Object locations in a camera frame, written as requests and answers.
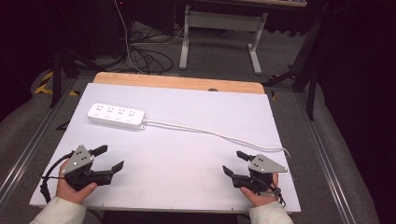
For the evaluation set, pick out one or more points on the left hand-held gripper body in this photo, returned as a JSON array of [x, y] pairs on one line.
[[79, 160]]

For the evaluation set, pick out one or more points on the white metal desk frame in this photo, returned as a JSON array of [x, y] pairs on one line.
[[222, 20]]

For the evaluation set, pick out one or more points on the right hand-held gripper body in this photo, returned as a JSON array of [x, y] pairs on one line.
[[264, 166]]

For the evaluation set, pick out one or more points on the white table board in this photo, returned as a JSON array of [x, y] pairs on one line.
[[186, 161]]

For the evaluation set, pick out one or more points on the metal floor rail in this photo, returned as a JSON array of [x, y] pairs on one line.
[[34, 141], [327, 168]]

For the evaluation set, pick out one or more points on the yellow black floor tape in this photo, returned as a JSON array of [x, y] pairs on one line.
[[43, 88]]

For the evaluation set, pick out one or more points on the person's right hand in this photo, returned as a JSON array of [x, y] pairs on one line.
[[263, 198]]

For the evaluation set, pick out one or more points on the wooden desk top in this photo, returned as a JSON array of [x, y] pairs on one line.
[[274, 2]]

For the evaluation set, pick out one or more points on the person's left hand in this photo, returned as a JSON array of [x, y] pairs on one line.
[[70, 193]]

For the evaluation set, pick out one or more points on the black metal stand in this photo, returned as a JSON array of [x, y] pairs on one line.
[[56, 77], [311, 77]]

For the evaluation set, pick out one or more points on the white power strip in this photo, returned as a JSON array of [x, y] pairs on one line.
[[116, 116]]

